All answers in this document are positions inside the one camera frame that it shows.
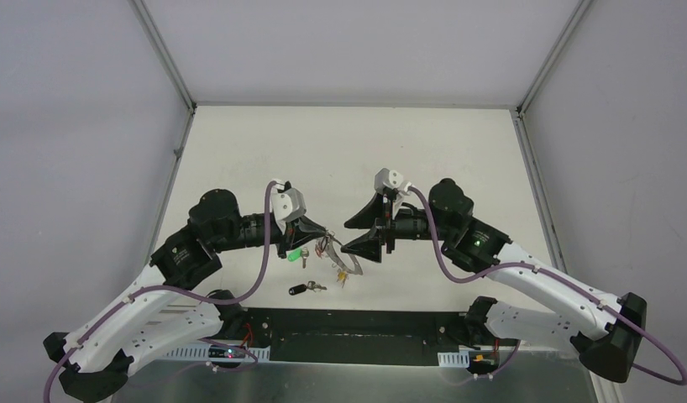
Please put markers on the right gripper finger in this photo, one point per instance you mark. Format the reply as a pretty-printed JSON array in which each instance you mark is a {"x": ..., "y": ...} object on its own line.
[
  {"x": 368, "y": 246},
  {"x": 372, "y": 214}
]

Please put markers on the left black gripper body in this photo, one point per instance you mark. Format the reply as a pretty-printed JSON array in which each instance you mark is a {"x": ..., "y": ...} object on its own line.
[{"x": 287, "y": 236}]

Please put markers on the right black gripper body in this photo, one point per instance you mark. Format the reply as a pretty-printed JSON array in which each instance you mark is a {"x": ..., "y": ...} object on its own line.
[{"x": 409, "y": 224}]

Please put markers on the large keyring with keys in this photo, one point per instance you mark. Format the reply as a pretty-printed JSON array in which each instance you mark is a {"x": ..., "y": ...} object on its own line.
[{"x": 346, "y": 265}]

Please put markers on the black tagged key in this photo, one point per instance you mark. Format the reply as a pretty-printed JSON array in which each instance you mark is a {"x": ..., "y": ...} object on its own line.
[{"x": 309, "y": 286}]

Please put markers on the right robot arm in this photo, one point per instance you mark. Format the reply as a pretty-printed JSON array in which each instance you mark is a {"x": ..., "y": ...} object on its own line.
[{"x": 602, "y": 330}]

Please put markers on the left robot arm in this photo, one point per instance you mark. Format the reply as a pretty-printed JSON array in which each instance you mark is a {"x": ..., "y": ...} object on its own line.
[{"x": 160, "y": 309}]

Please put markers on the green tagged key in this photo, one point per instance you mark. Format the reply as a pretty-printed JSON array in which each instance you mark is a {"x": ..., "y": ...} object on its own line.
[{"x": 300, "y": 255}]

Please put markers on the left controller board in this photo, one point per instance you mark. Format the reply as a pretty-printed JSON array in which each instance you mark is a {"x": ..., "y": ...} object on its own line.
[{"x": 219, "y": 352}]

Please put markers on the controller board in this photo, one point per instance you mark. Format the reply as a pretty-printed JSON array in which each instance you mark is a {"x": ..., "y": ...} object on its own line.
[
  {"x": 484, "y": 363},
  {"x": 219, "y": 352}
]

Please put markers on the right controller board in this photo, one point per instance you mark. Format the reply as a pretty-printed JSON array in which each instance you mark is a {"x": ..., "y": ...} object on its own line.
[{"x": 484, "y": 363}]

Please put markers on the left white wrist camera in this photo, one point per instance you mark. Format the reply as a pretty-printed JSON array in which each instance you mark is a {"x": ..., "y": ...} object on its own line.
[{"x": 288, "y": 205}]

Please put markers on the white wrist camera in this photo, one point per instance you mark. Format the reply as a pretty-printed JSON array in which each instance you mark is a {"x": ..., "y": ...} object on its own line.
[
  {"x": 387, "y": 179},
  {"x": 288, "y": 205}
]

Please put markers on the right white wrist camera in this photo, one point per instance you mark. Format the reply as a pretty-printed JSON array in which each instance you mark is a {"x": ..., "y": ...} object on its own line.
[{"x": 387, "y": 179}]

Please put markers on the aluminium frame rail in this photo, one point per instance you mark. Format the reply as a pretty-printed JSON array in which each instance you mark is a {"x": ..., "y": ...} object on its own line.
[{"x": 134, "y": 339}]

